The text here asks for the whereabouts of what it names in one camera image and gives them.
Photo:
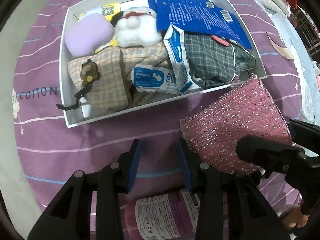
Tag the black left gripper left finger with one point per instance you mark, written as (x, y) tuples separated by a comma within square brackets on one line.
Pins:
[(115, 178)]

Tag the purple striped bed sheet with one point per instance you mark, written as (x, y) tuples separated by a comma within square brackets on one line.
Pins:
[(50, 152)]

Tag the black white plush toy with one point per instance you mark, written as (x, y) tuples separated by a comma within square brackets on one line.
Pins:
[(136, 27)]

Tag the pink glitter sponge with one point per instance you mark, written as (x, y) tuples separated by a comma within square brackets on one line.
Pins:
[(232, 124)]

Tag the yellow booklet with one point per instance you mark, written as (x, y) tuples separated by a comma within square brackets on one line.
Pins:
[(108, 11)]

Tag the pink donut charm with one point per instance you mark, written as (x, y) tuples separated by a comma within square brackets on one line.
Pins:
[(220, 40)]

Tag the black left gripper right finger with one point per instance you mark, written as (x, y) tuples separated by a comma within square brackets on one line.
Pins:
[(204, 180)]

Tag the lilac soft pad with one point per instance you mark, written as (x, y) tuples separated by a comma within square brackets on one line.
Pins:
[(84, 37)]

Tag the white blue band-aid packet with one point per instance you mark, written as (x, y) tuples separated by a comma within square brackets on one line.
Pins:
[(146, 78), (174, 43)]

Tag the blue steam eye mask pack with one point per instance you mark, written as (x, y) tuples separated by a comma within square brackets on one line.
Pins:
[(225, 24)]

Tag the beige plaid pouch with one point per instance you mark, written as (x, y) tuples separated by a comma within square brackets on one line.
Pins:
[(114, 91)]

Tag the blue eye mask packet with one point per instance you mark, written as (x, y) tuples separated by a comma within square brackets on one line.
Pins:
[(185, 14)]

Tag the purple label bottle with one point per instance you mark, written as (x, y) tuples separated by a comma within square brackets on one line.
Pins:
[(166, 216)]

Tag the green plaid pouch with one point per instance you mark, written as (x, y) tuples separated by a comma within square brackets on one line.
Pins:
[(213, 64)]

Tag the brown bear charm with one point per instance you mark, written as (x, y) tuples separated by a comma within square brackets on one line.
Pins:
[(89, 72)]

